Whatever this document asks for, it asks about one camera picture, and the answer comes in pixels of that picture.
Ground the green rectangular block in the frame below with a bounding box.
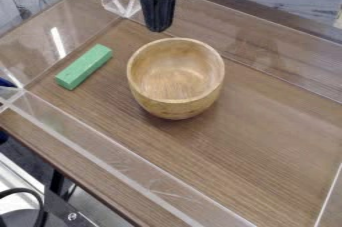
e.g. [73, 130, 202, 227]
[55, 44, 112, 90]

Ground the brown wooden bowl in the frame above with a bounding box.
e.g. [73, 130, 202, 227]
[127, 37, 226, 120]

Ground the blue object at edge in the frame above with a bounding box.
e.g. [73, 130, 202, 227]
[0, 77, 16, 88]

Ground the black metal table leg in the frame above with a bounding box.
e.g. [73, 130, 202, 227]
[49, 170, 64, 195]

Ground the clear acrylic corner bracket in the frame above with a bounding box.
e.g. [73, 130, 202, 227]
[100, 0, 141, 18]

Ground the clear acrylic tray wall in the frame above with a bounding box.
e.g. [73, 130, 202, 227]
[0, 0, 342, 227]

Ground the black cable loop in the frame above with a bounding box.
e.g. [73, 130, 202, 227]
[0, 187, 48, 227]

